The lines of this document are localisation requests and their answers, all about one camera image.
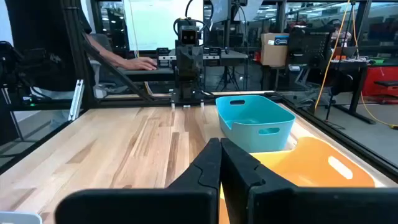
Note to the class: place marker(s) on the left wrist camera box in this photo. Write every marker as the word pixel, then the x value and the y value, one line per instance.
pixel 188 36

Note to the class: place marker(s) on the person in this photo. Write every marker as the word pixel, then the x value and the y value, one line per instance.
pixel 339 31
pixel 37 31

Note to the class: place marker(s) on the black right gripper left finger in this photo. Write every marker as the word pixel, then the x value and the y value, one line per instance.
pixel 199 174

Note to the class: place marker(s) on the small green box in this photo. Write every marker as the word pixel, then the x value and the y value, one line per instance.
pixel 377 60

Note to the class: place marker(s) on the black work table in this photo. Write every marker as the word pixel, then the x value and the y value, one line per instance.
pixel 351 64

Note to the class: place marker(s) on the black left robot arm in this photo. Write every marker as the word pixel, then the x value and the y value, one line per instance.
pixel 188 90

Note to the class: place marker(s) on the white plastic bin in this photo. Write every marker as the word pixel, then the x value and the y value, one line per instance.
pixel 18 218

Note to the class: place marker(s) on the silver aluminium bracket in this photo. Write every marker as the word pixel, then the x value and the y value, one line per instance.
pixel 76 99

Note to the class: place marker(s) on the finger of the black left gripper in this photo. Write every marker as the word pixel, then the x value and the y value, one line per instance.
pixel 196 62
pixel 183 62

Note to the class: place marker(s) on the teal plastic bin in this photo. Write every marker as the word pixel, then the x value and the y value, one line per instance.
pixel 242 109

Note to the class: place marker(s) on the large white lit screen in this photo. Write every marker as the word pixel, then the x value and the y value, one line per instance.
pixel 149 25

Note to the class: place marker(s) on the brown cardboard box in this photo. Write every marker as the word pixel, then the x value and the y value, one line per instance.
pixel 270 53

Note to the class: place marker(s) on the grey desk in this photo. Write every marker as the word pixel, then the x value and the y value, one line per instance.
pixel 230 57

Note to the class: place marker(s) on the red tool cabinet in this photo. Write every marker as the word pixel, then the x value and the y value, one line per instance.
pixel 379 77

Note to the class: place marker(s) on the orange plastic bin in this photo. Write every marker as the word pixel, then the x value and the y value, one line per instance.
pixel 311 168

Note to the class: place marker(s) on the black tripod stand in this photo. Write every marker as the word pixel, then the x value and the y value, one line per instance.
pixel 330 105

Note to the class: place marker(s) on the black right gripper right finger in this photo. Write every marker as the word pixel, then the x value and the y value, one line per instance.
pixel 242 177

